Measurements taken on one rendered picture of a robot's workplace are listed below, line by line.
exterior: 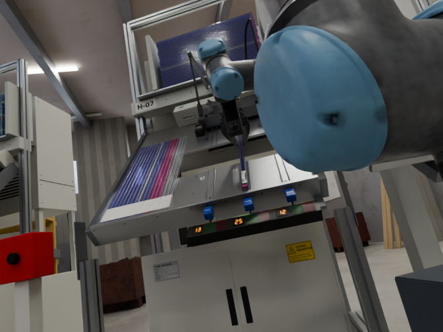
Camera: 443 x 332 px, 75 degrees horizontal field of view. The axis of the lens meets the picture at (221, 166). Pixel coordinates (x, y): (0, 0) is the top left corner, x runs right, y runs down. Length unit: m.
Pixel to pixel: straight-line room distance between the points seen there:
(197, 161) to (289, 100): 1.31
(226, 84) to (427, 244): 0.67
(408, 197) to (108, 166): 10.45
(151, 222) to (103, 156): 10.28
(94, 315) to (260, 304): 0.53
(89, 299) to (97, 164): 10.18
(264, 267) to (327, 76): 0.95
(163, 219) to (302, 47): 0.70
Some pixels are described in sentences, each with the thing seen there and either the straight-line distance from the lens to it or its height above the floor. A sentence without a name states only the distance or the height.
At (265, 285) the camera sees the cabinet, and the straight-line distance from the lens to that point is 1.11.
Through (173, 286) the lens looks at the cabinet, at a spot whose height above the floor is 0.49.
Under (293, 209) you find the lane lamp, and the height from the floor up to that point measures 0.66.
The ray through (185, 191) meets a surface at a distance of 0.91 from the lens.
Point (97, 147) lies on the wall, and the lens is 11.28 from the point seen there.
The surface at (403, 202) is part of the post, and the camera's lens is 0.94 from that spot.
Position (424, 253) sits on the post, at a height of 0.48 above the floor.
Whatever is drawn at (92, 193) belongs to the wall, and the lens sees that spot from 10.85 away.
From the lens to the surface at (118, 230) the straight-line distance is 0.91.
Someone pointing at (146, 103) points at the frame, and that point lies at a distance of 1.55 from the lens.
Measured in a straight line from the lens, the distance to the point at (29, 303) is 1.29.
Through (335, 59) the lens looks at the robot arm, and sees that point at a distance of 0.21.
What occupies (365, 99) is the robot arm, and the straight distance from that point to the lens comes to 0.21.
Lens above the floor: 0.62
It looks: 14 degrees up
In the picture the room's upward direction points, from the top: 11 degrees counter-clockwise
